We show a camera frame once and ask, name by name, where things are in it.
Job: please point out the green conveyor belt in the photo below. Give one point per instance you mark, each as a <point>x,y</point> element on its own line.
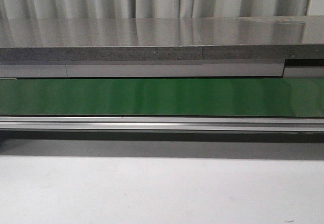
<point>264,97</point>

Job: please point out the grey stone counter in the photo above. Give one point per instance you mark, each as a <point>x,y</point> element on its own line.
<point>283,46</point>

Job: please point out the aluminium conveyor frame rail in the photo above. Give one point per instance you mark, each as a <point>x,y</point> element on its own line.
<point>162,123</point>

